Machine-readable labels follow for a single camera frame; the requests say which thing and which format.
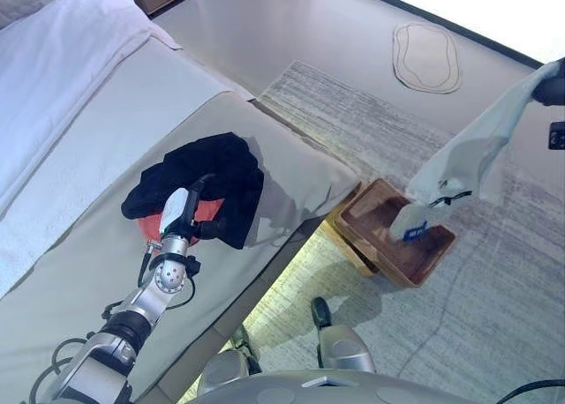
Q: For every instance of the black window floor rail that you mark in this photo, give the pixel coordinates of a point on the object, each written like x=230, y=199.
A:
x=441, y=20

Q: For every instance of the brown woven laundry basket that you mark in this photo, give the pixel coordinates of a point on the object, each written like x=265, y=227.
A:
x=388, y=254

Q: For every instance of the orange garment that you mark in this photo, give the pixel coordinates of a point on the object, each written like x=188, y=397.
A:
x=152, y=227

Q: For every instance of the grey robot torso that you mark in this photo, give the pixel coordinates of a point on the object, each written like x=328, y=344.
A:
x=335, y=388

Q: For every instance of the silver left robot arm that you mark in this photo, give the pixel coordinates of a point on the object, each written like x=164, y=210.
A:
x=141, y=302

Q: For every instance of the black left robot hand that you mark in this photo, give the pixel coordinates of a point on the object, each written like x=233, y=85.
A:
x=176, y=210

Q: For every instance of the silver robot leg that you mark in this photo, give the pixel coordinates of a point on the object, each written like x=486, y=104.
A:
x=229, y=368
x=344, y=346

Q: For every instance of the white duvet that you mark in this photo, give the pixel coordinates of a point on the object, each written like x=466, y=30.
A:
x=57, y=69

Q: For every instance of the black garment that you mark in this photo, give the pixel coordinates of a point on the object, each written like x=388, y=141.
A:
x=225, y=170

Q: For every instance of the bed with white duvet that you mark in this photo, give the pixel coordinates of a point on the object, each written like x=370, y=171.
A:
x=88, y=267

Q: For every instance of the silver right robot leg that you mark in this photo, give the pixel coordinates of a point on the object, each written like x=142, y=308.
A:
x=344, y=346

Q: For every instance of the oval beige floor mat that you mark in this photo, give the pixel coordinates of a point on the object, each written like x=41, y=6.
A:
x=426, y=57

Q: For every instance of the pale grey bed sheet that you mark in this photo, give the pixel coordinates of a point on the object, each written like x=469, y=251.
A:
x=110, y=121

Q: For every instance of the white shirt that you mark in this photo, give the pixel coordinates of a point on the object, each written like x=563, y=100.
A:
x=476, y=157

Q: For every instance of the silver left robot leg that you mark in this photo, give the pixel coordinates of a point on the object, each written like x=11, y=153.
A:
x=229, y=368

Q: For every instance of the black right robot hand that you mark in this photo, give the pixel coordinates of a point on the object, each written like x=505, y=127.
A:
x=549, y=91

